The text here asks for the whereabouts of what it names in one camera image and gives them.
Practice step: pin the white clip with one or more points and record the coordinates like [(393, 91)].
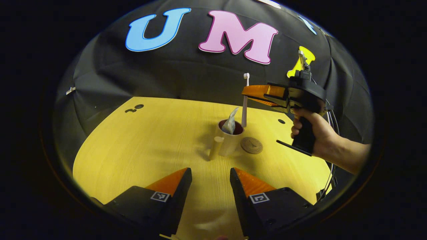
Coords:
[(70, 90)]

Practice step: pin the white toothbrush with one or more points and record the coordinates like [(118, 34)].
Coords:
[(244, 113)]

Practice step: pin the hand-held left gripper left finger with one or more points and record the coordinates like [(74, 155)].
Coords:
[(178, 203)]

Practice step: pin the round cork coaster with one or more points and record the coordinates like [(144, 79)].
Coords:
[(252, 146)]

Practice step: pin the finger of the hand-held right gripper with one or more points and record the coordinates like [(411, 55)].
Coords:
[(263, 90), (273, 102)]

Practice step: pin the black backdrop cloth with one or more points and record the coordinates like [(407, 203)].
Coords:
[(186, 76)]

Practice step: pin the white toothpaste tube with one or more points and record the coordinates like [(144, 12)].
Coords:
[(230, 125)]

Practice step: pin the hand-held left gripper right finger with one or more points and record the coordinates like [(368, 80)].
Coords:
[(238, 203)]

